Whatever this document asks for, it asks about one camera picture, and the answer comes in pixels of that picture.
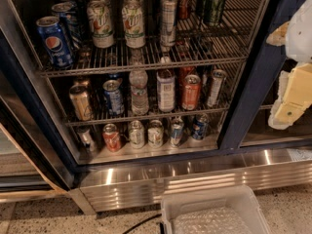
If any red can bottom shelf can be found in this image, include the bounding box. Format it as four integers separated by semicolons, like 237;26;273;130
102;124;121;152

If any white plastic bin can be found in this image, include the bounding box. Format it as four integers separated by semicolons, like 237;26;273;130
161;185;271;234

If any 7up can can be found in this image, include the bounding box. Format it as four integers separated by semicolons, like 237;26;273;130
122;2;145;49
87;1;114;49

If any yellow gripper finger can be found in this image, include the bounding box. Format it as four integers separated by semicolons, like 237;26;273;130
266;21;289;47
268;62;312;130

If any bubble wrap sheet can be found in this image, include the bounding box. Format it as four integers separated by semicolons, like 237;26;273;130
173;207;252;234

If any dark green can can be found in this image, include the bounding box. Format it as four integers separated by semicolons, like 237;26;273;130
203;0;225;26

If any front blue Pepsi can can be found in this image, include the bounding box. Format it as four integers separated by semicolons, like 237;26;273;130
36;16;73;69

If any stainless steel fridge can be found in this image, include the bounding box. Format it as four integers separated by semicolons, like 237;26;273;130
0;0;312;214

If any wire shelf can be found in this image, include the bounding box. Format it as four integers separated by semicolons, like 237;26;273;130
40;0;261;78
53;61;243;128

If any tall silver slim can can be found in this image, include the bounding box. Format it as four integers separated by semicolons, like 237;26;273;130
160;0;177;47

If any gold can middle shelf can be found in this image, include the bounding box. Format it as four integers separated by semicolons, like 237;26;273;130
69;85;94;121

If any blue can middle shelf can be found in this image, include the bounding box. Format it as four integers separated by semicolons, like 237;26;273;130
102;80;124;116

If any white green can bottom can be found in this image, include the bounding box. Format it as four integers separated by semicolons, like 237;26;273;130
129;120;145;149

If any blue Pepsi can bottom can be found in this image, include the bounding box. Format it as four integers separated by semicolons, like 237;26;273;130
191;113;209;140

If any orange soda can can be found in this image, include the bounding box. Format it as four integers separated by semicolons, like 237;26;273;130
181;74;201;110

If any red Coca-Cola can top shelf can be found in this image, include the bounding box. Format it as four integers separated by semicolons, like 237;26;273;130
175;0;193;20

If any top wire shelf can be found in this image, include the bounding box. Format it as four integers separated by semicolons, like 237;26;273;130
40;0;261;78

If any blue pepsi can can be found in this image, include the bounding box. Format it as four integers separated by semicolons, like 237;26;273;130
52;2;82;50
191;113;209;140
36;16;73;69

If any white can bottom shelf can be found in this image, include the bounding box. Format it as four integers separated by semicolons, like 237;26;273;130
147;120;164;148

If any middle wire shelf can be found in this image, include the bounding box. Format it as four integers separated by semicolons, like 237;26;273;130
53;61;243;128

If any silver can bottom left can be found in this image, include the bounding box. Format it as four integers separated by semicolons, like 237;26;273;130
77;126;97;152

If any silver red slim can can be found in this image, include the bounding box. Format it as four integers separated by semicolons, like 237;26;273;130
207;69;227;107

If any clear water bottle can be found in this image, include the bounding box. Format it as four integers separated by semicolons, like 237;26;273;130
129;68;149;116

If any blue silver can bottom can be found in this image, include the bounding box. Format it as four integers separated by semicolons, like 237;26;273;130
170;118;184;147

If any black cable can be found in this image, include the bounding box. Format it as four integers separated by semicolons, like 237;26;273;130
121;214;163;234

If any white label bottle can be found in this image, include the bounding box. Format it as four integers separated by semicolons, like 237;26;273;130
157;68;176;112

